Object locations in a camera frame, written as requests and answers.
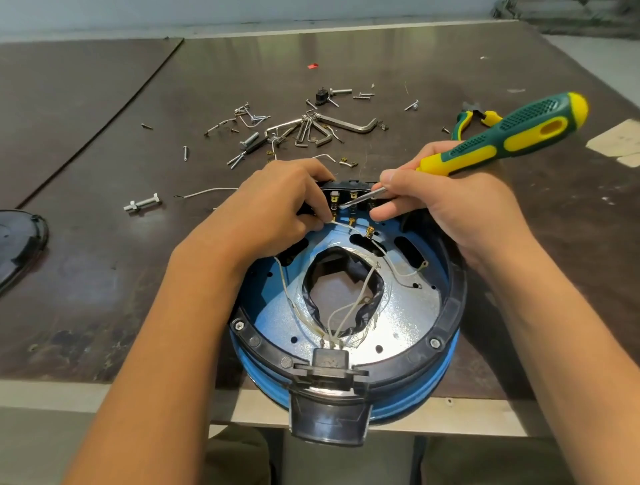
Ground person's left hand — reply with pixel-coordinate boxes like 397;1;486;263
189;159;337;274

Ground person's right hand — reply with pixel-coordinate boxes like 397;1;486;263
369;141;528;273

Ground white sleeved wire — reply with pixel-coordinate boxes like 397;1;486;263
327;219;375;241

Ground green and yellow screwdriver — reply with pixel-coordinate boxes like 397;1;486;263
341;91;590;210

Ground person's right forearm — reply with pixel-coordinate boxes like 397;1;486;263
467;234;640;485

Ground person's left forearm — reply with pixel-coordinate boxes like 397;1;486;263
62;232;246;485

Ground bunch of small hex keys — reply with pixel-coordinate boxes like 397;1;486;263
264;112;347;150

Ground large steel hex key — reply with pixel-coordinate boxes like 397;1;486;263
315;112;379;135

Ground blue rice cooker body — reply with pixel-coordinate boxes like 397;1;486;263
229;172;468;447

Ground green and yellow pliers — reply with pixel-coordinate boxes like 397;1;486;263
451;102;504;142

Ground black part with bolt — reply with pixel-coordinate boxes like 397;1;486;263
315;88;353;106

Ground bent metal clip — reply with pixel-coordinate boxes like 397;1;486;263
234;102;271;129
203;118;237;137

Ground white bolt with nut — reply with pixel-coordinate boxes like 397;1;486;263
123;193;161;214

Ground pale tape piece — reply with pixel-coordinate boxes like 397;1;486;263
585;120;640;169

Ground person's trousers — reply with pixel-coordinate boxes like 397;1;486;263
204;424;577;485

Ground black round lid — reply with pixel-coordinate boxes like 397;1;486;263
0;210;50;296

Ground white inner wire bundle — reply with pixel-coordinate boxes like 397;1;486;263
277;247;431;351

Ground thin grey wire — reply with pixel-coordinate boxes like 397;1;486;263
174;187;240;200

